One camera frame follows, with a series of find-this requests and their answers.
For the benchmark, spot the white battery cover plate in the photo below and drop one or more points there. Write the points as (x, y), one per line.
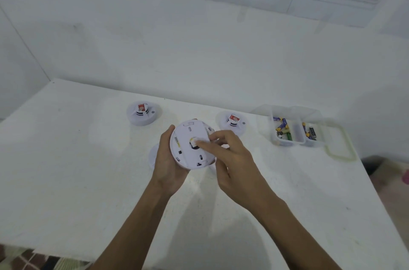
(191, 131)

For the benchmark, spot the black battery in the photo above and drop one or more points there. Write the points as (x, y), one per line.
(312, 132)

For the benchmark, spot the clear lid with green rim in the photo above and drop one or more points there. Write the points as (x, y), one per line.
(351, 155)

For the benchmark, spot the person's left hand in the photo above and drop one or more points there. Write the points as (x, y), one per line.
(166, 177)

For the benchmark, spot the person's right hand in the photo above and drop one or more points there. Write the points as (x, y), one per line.
(243, 177)

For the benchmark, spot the pile of assorted batteries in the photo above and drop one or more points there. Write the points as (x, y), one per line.
(282, 129)

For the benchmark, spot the cream fabric with pink dots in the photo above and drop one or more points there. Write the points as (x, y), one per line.
(393, 183)

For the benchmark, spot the blue and yellow battery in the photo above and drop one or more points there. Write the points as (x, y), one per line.
(307, 135)
(304, 126)

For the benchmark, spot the person's left forearm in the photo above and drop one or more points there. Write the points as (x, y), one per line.
(131, 234)

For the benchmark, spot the clear plastic container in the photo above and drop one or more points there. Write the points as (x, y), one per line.
(319, 126)
(260, 119)

